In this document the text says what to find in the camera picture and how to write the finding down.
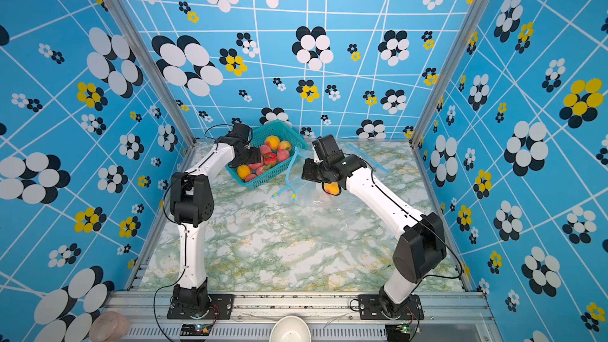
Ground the aluminium front rail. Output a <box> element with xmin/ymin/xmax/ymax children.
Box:
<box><xmin>105</xmin><ymin>291</ymin><xmax>503</xmax><ymax>341</ymax></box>

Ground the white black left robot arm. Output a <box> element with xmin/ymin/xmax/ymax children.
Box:
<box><xmin>168</xmin><ymin>131</ymin><xmax>261</xmax><ymax>319</ymax></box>

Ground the yellow red peach top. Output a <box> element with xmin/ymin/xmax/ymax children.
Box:
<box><xmin>264</xmin><ymin>136</ymin><xmax>281</xmax><ymax>150</ymax></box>

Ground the clear zip bag blue zipper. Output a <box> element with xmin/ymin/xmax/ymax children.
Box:
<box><xmin>272</xmin><ymin>147</ymin><xmax>386</xmax><ymax>210</ymax></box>

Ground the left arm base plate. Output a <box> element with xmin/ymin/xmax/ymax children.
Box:
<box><xmin>166</xmin><ymin>293</ymin><xmax>235</xmax><ymax>321</ymax></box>

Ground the yellow peach front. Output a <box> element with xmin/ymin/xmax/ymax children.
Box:
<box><xmin>237</xmin><ymin>165</ymin><xmax>252</xmax><ymax>181</ymax></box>

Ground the teal plastic mesh basket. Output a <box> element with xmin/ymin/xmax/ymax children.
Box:
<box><xmin>226</xmin><ymin>120</ymin><xmax>308</xmax><ymax>189</ymax></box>

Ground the yellow orange peach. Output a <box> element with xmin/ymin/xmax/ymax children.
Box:
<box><xmin>323</xmin><ymin>182</ymin><xmax>341</xmax><ymax>196</ymax></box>

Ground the white bowl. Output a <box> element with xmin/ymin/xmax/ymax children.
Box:
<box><xmin>269</xmin><ymin>315</ymin><xmax>312</xmax><ymax>342</ymax></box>

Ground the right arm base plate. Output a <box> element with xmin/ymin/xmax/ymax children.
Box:
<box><xmin>357</xmin><ymin>294</ymin><xmax>425</xmax><ymax>321</ymax></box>

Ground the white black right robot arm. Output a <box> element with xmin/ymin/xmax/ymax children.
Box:
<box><xmin>302</xmin><ymin>155</ymin><xmax>447</xmax><ymax>319</ymax></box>

